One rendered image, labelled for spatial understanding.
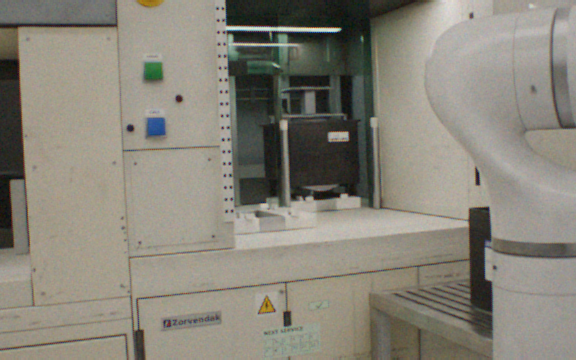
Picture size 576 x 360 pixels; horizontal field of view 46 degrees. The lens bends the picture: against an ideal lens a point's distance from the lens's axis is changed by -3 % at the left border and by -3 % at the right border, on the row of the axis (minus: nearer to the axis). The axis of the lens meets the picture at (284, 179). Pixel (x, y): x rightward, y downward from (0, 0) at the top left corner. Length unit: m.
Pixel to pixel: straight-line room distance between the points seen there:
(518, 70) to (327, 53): 1.28
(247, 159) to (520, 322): 1.63
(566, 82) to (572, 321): 0.22
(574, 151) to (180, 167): 0.92
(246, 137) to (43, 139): 1.11
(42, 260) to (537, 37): 0.89
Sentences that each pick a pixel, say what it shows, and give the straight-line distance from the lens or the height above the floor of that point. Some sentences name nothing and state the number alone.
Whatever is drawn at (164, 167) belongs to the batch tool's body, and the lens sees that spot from 1.26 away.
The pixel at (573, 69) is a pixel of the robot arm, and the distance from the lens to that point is 0.67.
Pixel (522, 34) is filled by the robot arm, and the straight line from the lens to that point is 0.69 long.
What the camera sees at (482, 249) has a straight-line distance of 1.23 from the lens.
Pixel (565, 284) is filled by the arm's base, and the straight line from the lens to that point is 0.69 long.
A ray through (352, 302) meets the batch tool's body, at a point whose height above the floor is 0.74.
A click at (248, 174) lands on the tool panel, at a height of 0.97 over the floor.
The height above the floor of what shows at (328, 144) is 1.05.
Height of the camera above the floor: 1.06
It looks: 3 degrees down
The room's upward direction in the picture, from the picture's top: 2 degrees counter-clockwise
